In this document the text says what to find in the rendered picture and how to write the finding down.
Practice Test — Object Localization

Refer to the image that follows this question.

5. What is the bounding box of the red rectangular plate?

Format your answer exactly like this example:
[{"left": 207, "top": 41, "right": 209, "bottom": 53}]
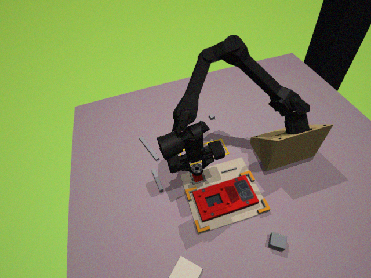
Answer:
[{"left": 192, "top": 175, "right": 259, "bottom": 222}]

